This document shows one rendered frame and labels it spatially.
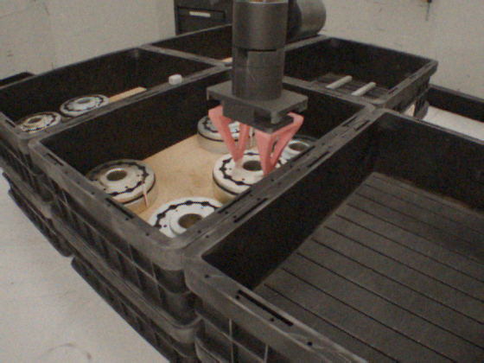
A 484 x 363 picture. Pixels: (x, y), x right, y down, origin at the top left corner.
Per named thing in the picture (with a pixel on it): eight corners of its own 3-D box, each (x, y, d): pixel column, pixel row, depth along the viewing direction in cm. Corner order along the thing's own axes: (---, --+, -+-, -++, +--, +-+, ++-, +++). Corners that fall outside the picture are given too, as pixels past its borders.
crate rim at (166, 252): (174, 277, 29) (170, 257, 28) (28, 157, 45) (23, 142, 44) (377, 120, 54) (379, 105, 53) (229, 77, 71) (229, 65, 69)
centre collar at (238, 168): (256, 184, 45) (256, 180, 44) (226, 169, 47) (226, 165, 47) (280, 168, 48) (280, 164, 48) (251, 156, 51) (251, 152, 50)
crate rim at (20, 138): (28, 157, 45) (22, 141, 44) (-25, 108, 62) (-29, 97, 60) (229, 77, 71) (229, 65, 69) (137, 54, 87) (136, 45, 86)
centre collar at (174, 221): (194, 245, 39) (193, 240, 38) (160, 227, 41) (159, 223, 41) (221, 220, 42) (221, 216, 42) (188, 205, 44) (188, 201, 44)
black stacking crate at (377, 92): (366, 173, 60) (378, 109, 54) (231, 122, 76) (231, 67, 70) (429, 107, 85) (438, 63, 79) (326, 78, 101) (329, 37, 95)
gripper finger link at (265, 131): (255, 151, 51) (257, 85, 46) (298, 170, 47) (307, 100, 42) (219, 170, 47) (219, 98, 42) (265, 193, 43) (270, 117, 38)
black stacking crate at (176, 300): (186, 340, 35) (171, 260, 28) (48, 214, 51) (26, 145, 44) (365, 174, 60) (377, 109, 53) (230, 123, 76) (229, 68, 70)
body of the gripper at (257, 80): (241, 90, 48) (243, 33, 44) (308, 111, 42) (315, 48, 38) (205, 103, 44) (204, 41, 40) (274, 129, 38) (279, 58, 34)
